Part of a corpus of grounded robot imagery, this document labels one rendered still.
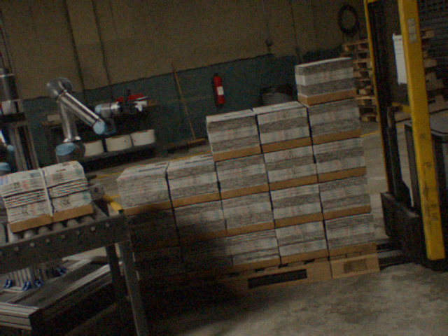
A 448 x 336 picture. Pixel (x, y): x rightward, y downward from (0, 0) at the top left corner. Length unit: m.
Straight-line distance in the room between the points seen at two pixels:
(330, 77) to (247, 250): 1.13
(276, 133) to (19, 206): 1.47
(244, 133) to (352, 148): 0.64
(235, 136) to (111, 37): 6.94
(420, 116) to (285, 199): 0.89
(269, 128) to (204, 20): 7.33
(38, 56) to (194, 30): 2.68
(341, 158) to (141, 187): 1.19
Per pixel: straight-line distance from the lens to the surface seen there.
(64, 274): 4.01
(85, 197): 2.85
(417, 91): 3.38
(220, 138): 3.41
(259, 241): 3.55
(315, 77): 3.43
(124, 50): 10.20
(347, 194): 3.55
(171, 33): 10.43
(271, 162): 3.45
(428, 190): 3.48
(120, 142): 9.50
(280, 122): 3.42
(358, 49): 9.77
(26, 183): 2.81
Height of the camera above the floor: 1.42
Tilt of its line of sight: 10 degrees down
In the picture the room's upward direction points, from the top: 10 degrees counter-clockwise
